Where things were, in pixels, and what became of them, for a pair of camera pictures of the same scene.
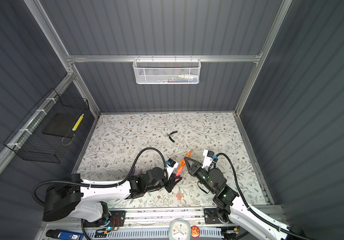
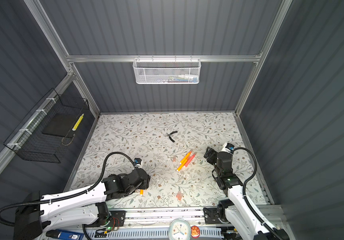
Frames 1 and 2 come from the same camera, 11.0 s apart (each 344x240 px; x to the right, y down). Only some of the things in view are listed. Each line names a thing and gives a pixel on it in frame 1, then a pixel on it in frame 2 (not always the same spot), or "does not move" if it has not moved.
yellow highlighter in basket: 78,123 does not move
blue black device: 64,234 does not move
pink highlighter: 178,172 to 190,159
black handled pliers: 171,133 does not move
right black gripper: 195,169 to 209,153
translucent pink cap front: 179,195 does not move
